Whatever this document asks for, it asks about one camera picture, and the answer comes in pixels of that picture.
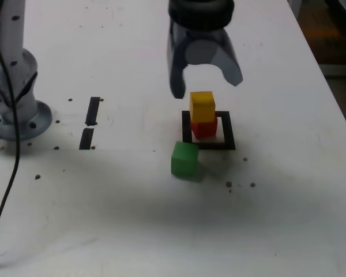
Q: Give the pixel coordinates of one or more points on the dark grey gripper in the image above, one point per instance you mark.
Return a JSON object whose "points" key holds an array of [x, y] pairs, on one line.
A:
{"points": [[180, 36]]}

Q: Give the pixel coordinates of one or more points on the yellow cube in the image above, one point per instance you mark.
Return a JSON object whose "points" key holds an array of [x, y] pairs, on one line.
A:
{"points": [[202, 108]]}

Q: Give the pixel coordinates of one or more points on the red cube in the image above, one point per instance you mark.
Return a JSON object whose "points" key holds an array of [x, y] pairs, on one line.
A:
{"points": [[204, 130]]}

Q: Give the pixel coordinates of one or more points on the green cube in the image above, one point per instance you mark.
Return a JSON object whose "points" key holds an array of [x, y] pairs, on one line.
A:
{"points": [[184, 161]]}

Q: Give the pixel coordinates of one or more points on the black tape square outline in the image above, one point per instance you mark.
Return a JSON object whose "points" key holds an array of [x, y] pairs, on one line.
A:
{"points": [[227, 130]]}

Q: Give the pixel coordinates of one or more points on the black tape strip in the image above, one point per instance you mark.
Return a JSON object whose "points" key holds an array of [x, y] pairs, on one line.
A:
{"points": [[93, 109]]}

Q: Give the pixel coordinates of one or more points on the brown wooden cabinet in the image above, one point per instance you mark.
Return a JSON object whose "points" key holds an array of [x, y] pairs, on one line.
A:
{"points": [[334, 43]]}

